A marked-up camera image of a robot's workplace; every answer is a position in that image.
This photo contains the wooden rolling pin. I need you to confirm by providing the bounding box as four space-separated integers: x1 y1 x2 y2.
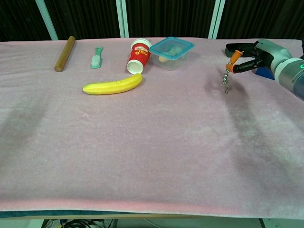
54 36 76 72

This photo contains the red paper cup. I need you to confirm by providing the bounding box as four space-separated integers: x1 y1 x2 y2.
126 38 152 75

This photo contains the teal padding layer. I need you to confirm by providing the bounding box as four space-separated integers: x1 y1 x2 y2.
0 209 133 219

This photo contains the yellow banana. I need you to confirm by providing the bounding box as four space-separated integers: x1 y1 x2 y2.
82 73 143 95

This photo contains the clear container with blue lid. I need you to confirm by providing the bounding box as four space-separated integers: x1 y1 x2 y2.
149 37 195 71

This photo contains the silver beaded magnetic stick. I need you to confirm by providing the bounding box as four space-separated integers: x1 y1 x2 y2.
220 62 232 85

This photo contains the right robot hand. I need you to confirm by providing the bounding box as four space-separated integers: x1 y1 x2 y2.
225 39 293 75

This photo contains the white frame post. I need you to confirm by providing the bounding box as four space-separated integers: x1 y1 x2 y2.
35 0 59 40
208 0 226 39
115 0 129 38

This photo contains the blue building block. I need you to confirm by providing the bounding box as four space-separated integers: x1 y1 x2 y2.
256 67 275 80

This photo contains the pink table cloth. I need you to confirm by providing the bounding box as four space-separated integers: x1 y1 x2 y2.
0 37 304 218

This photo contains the black floor cable bundle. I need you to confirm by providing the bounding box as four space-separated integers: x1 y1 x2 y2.
42 218 117 228

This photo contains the green brush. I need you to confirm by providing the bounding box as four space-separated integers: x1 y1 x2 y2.
90 47 104 69

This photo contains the black rectangular box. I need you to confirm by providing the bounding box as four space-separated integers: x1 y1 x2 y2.
225 43 256 57

